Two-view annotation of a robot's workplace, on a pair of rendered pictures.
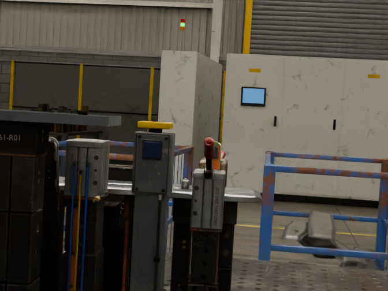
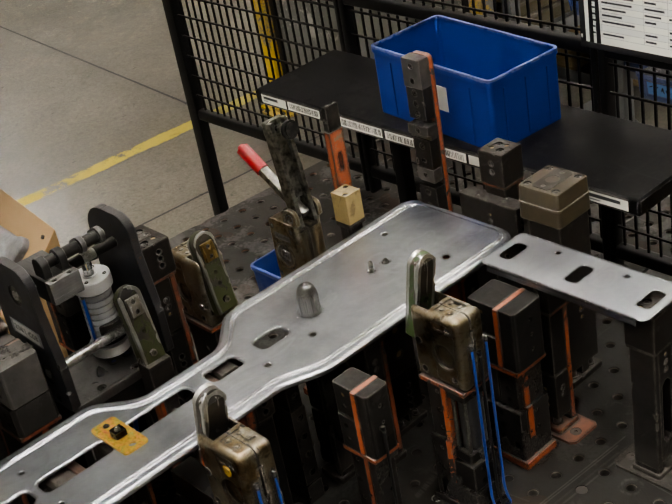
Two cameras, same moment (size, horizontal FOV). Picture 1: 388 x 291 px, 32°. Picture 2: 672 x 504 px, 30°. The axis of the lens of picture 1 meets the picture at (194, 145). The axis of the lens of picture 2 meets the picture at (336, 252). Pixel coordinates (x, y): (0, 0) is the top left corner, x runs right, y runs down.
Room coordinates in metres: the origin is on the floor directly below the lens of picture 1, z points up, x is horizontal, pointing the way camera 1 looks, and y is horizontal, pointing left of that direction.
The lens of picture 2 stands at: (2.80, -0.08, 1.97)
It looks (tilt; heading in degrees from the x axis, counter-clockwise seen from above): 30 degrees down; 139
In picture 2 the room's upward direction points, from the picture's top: 11 degrees counter-clockwise
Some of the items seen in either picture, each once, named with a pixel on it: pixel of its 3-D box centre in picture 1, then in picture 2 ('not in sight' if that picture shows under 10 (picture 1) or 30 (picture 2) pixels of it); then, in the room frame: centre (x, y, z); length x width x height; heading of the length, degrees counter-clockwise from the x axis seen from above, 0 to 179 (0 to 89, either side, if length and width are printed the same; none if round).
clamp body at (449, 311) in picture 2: not in sight; (458, 408); (1.83, 0.94, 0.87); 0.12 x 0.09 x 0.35; 177
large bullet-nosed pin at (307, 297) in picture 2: not in sight; (308, 301); (1.62, 0.88, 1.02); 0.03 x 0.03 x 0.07
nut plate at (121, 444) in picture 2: not in sight; (118, 432); (1.60, 0.54, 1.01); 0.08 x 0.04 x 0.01; 177
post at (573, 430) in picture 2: not in sight; (550, 348); (1.84, 1.15, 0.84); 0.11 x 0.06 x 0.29; 177
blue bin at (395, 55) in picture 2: not in sight; (465, 80); (1.47, 1.45, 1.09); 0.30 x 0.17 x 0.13; 172
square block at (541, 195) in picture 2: not in sight; (561, 278); (1.77, 1.28, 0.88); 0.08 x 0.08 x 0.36; 87
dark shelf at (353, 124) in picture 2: not in sight; (462, 119); (1.45, 1.45, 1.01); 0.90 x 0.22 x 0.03; 177
